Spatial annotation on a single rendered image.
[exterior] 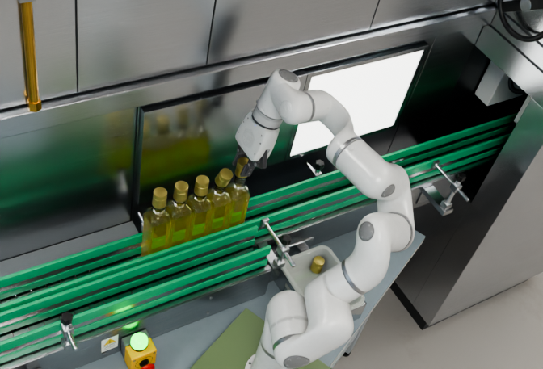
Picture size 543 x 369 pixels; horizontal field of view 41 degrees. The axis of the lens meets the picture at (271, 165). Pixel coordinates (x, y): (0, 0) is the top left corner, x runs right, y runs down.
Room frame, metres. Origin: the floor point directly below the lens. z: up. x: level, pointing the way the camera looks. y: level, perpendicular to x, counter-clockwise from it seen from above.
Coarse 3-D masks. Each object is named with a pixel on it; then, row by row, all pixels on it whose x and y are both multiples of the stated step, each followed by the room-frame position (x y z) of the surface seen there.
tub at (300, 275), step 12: (312, 252) 1.35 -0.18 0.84; (324, 252) 1.37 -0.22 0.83; (288, 264) 1.30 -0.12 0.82; (300, 264) 1.32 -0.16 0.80; (324, 264) 1.36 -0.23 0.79; (336, 264) 1.33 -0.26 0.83; (288, 276) 1.24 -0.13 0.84; (300, 276) 1.30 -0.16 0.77; (312, 276) 1.31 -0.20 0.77; (300, 288) 1.26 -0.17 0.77; (360, 300) 1.22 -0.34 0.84
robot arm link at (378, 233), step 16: (368, 224) 1.00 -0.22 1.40; (384, 224) 1.00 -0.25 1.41; (400, 224) 1.04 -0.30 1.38; (368, 240) 0.97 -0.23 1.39; (384, 240) 0.97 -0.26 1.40; (400, 240) 1.02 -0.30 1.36; (352, 256) 0.98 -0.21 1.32; (368, 256) 0.95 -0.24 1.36; (384, 256) 0.95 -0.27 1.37; (352, 272) 0.95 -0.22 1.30; (368, 272) 0.94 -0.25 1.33; (384, 272) 0.95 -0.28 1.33; (368, 288) 0.94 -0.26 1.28
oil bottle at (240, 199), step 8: (232, 184) 1.30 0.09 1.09; (232, 192) 1.28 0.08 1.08; (240, 192) 1.28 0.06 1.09; (248, 192) 1.30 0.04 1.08; (232, 200) 1.27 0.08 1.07; (240, 200) 1.28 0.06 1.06; (248, 200) 1.29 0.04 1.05; (232, 208) 1.26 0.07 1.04; (240, 208) 1.28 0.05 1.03; (232, 216) 1.27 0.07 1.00; (240, 216) 1.28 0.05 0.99; (232, 224) 1.27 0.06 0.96
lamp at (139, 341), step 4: (136, 336) 0.93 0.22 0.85; (140, 336) 0.93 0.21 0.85; (144, 336) 0.94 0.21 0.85; (132, 340) 0.92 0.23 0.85; (136, 340) 0.92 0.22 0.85; (140, 340) 0.92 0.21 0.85; (144, 340) 0.93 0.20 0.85; (132, 344) 0.91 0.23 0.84; (136, 344) 0.91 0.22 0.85; (140, 344) 0.91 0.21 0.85; (144, 344) 0.92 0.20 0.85; (132, 348) 0.91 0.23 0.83; (136, 348) 0.91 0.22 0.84; (140, 348) 0.91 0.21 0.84; (144, 348) 0.91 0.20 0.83
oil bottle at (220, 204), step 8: (208, 192) 1.26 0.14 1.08; (216, 200) 1.24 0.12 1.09; (224, 200) 1.24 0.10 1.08; (216, 208) 1.23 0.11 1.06; (224, 208) 1.24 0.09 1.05; (216, 216) 1.23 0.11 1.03; (224, 216) 1.25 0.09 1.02; (216, 224) 1.23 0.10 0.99; (224, 224) 1.25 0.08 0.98; (208, 232) 1.23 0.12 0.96; (216, 232) 1.24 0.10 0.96
